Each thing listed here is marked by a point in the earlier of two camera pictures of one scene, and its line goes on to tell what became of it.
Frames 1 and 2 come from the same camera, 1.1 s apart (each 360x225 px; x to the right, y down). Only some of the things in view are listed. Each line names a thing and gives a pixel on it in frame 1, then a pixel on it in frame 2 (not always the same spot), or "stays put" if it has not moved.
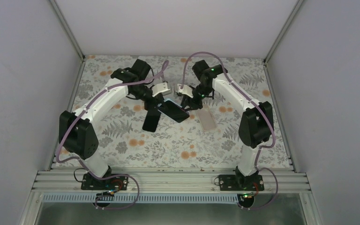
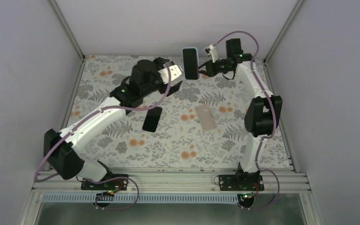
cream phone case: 206,118 stays put
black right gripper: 191,103 → 211,71
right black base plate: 233,182 stays put
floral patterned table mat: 173,112 stays put
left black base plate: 116,183 stays put
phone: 174,111 → 191,63
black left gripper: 157,100 → 158,62
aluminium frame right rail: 266,59 stays put
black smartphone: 151,121 stays put
